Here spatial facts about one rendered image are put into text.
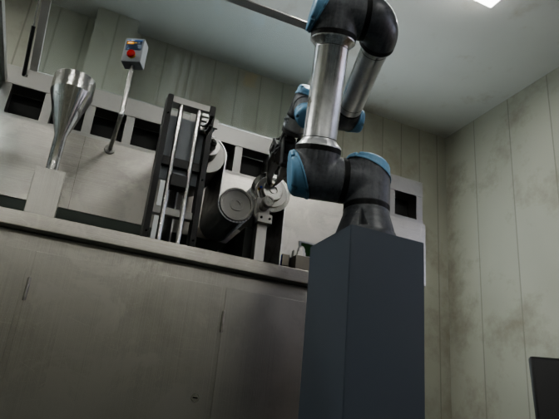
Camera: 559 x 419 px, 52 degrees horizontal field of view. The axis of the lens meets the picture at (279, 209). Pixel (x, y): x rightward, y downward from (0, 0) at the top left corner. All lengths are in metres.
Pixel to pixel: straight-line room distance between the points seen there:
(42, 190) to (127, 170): 0.45
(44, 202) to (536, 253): 3.49
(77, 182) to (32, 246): 0.73
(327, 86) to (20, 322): 0.92
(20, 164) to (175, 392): 1.09
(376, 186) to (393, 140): 3.88
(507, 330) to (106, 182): 3.24
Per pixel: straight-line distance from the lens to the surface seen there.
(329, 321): 1.29
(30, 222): 1.52
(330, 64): 1.47
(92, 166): 2.26
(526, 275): 4.53
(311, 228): 2.43
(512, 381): 4.52
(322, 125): 1.43
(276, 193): 2.02
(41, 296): 1.50
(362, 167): 1.43
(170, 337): 1.53
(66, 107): 2.05
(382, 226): 1.37
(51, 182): 1.94
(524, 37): 4.60
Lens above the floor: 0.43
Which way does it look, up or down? 22 degrees up
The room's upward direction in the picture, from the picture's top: 6 degrees clockwise
